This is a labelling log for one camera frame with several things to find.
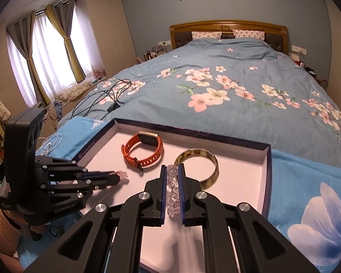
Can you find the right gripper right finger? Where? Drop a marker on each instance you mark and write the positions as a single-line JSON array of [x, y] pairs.
[[236, 238]]

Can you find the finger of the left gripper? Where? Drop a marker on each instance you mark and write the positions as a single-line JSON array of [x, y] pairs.
[[94, 175], [101, 181]]

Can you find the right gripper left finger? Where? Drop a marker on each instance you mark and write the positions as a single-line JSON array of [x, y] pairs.
[[108, 238]]

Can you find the orange smart watch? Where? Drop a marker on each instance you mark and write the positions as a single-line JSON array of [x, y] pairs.
[[142, 150]]

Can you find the orange sleeve forearm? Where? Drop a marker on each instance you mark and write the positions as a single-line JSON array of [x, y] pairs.
[[10, 235]]

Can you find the navy shallow box tray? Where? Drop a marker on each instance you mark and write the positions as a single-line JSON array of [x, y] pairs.
[[245, 175]]

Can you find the blue floral towel blanket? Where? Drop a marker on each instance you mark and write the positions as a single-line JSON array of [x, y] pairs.
[[305, 199]]

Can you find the blue floral duvet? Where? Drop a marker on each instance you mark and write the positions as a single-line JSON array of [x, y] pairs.
[[238, 88]]

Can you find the left grey green curtain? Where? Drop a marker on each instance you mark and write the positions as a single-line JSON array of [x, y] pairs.
[[20, 50]]

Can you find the grey green curtain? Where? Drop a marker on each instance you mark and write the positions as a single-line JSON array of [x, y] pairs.
[[20, 50], [60, 16]]

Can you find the right grey green curtain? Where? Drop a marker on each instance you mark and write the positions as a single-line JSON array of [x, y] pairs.
[[60, 16]]

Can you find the left floral pillow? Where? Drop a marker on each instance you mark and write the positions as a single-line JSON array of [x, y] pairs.
[[196, 35]]

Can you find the floral pillow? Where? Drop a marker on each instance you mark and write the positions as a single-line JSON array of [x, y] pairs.
[[256, 34], [196, 35]]

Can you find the right floral pillow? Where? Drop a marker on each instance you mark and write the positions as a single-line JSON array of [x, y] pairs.
[[256, 34]]

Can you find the wooden headboard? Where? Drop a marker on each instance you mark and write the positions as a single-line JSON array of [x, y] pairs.
[[276, 36]]

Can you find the black camera mount box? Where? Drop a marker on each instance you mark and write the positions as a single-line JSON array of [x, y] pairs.
[[21, 134]]

